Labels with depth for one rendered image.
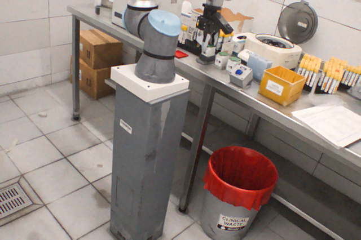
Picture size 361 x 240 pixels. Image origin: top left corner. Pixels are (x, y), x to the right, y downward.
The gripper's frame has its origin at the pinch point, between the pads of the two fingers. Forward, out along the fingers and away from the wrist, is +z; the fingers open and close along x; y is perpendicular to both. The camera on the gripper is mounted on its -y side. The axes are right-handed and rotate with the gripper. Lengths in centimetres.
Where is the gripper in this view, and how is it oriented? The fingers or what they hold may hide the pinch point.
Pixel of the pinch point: (208, 49)
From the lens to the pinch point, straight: 150.4
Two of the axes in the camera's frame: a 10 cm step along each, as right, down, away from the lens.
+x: -7.1, 2.7, -6.5
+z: -1.5, 8.4, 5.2
